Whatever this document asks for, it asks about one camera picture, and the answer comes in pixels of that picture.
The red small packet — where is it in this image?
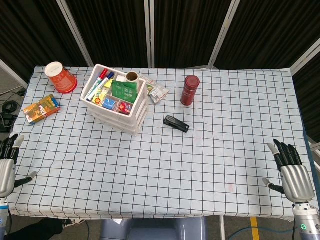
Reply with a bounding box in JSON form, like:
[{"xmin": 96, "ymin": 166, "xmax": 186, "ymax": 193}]
[{"xmin": 117, "ymin": 101, "xmax": 133, "ymax": 115}]

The black folding screen partition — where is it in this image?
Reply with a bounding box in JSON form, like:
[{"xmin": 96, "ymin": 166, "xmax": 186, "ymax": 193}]
[{"xmin": 0, "ymin": 0, "xmax": 320, "ymax": 88}]

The black stapler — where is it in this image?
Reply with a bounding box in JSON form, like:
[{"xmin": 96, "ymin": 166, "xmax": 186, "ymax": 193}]
[{"xmin": 163, "ymin": 115, "xmax": 190, "ymax": 134}]

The green tea packet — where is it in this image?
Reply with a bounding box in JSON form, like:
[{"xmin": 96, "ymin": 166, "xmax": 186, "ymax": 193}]
[{"xmin": 111, "ymin": 80, "xmax": 138, "ymax": 102}]

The clear printed plastic wrapper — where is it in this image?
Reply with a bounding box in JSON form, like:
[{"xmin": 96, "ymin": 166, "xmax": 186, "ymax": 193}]
[{"xmin": 139, "ymin": 74, "xmax": 162, "ymax": 87}]

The silver snack packet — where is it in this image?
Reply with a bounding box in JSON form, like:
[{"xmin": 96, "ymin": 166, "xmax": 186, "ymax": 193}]
[{"xmin": 148, "ymin": 86, "xmax": 170, "ymax": 104}]

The yellow lion candy pack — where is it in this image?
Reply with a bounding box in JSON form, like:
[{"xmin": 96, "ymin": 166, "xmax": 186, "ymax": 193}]
[{"xmin": 92, "ymin": 88, "xmax": 110, "ymax": 106}]

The red thermos bottle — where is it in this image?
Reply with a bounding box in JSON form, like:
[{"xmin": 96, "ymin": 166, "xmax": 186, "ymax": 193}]
[{"xmin": 180, "ymin": 75, "xmax": 201, "ymax": 106}]

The orange paper cup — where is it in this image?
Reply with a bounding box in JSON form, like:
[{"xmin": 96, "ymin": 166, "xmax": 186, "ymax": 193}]
[{"xmin": 44, "ymin": 62, "xmax": 78, "ymax": 95}]

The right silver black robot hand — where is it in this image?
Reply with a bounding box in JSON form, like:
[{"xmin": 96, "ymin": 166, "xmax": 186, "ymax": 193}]
[{"xmin": 261, "ymin": 139, "xmax": 316, "ymax": 203}]

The blue small packet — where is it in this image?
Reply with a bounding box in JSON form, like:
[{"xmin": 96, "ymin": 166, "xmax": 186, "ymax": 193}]
[{"xmin": 102, "ymin": 96, "xmax": 120, "ymax": 110}]

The blue floor cable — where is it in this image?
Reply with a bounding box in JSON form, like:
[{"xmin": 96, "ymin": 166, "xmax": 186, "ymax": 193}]
[{"xmin": 231, "ymin": 219, "xmax": 296, "ymax": 238}]

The brown cardboard roll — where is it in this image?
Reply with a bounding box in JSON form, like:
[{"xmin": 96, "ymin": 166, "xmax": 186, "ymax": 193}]
[{"xmin": 125, "ymin": 71, "xmax": 140, "ymax": 83}]

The black power adapter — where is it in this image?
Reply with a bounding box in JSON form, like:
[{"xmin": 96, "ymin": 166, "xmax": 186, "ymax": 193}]
[{"xmin": 0, "ymin": 112, "xmax": 17, "ymax": 133}]

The orange printed carton box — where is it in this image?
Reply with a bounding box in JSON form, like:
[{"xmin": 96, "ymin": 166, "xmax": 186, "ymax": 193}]
[{"xmin": 23, "ymin": 94, "xmax": 62, "ymax": 125}]

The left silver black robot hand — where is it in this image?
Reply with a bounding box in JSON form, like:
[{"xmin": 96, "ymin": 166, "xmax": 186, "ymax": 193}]
[{"xmin": 0, "ymin": 134, "xmax": 38, "ymax": 198}]

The white plastic drawer organizer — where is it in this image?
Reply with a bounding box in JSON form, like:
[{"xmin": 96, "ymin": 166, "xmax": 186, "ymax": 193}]
[{"xmin": 80, "ymin": 63, "xmax": 150, "ymax": 138}]

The black coiled floor cable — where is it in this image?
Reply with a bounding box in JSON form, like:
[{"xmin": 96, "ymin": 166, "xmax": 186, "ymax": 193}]
[{"xmin": 0, "ymin": 91, "xmax": 26, "ymax": 118}]

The red capped whiteboard marker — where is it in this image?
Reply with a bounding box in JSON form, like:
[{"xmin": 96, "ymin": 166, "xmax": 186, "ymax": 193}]
[{"xmin": 86, "ymin": 68, "xmax": 110, "ymax": 101}]

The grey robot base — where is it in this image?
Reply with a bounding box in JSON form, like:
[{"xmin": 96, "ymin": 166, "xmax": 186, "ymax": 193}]
[{"xmin": 99, "ymin": 216, "xmax": 208, "ymax": 240}]

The white metal table leg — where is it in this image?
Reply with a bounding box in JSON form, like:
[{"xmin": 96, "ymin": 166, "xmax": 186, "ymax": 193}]
[{"xmin": 219, "ymin": 216, "xmax": 226, "ymax": 240}]

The checked white tablecloth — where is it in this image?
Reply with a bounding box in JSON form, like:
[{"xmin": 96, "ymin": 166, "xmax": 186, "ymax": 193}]
[{"xmin": 0, "ymin": 65, "xmax": 316, "ymax": 223}]

